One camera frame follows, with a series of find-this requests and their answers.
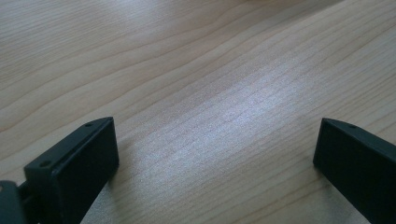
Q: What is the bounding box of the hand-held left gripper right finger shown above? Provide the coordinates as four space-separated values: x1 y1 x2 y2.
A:
312 117 396 224

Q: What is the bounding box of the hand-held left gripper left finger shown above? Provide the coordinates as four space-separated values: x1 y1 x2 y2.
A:
23 116 120 224

